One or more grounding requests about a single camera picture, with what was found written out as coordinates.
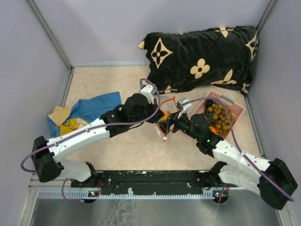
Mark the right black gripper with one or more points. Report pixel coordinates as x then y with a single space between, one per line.
166 125

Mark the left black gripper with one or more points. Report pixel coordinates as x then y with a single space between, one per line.
155 110

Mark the orange peach fruit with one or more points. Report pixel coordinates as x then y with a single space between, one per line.
167 113

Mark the clear zip top bag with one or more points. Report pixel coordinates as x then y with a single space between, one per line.
167 104

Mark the brown longan bunch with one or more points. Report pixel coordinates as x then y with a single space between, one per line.
221 120

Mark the orange persimmon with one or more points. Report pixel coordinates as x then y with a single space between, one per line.
213 129

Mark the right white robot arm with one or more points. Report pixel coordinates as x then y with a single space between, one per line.
271 180

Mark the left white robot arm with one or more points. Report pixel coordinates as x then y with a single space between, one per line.
49 156

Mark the yellow blue cartoon bag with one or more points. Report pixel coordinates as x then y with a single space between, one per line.
60 123

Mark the black grape bunch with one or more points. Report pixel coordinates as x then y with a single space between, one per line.
209 107

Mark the blue cloth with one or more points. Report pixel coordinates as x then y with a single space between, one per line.
91 109

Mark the pink plastic basket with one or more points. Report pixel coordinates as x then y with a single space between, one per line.
236 108

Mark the black floral pillow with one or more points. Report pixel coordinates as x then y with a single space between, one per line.
224 57

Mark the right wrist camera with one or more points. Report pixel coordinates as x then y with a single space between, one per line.
183 105

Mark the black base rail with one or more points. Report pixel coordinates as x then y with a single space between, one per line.
162 182

